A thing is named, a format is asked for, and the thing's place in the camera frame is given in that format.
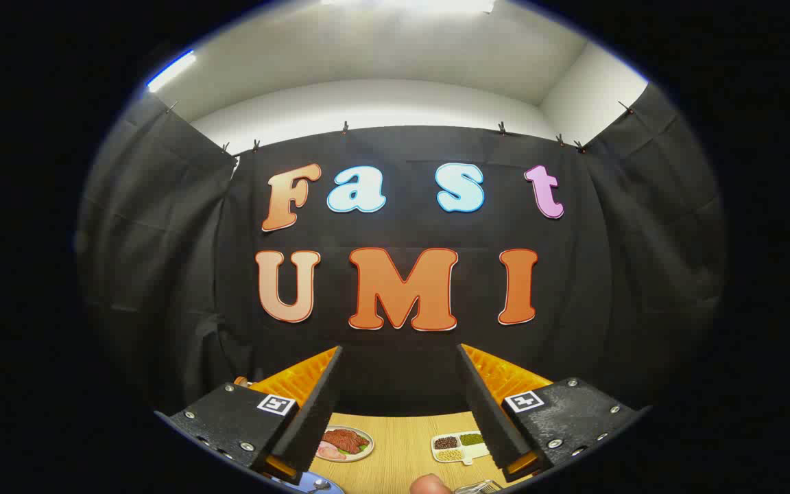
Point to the salmon pink ham slice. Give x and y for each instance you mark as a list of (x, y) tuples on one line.
[(333, 454)]

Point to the pale pink ham slice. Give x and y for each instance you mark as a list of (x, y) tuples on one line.
[(323, 446)]

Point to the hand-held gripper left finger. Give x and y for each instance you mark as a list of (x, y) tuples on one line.
[(313, 412)]

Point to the brown steak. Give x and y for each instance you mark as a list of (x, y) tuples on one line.
[(345, 440)]

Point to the white divided tray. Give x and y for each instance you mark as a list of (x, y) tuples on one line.
[(477, 451)]

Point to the white round plate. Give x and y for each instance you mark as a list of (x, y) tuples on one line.
[(362, 454)]

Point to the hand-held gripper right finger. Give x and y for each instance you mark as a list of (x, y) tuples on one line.
[(487, 412)]

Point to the blue plate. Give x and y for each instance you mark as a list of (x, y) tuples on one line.
[(299, 481)]

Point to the green mung beans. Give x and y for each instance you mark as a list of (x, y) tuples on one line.
[(472, 439)]

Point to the dark brown beans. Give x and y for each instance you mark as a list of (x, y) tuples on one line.
[(446, 442)]

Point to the metal cutlery basket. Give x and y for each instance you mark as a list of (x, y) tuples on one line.
[(477, 488)]

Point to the yellow soybeans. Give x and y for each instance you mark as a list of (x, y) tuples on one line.
[(450, 455)]

